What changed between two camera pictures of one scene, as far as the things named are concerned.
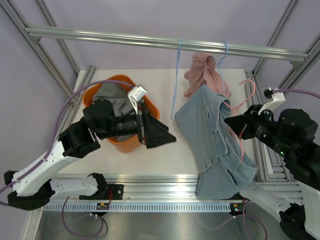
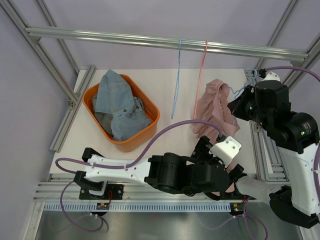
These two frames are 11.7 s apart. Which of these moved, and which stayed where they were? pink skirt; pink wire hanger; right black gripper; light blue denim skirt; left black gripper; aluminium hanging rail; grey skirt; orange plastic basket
Moved: left black gripper; pink wire hanger; right black gripper; pink skirt; light blue denim skirt; grey skirt
Stayed: orange plastic basket; aluminium hanging rail
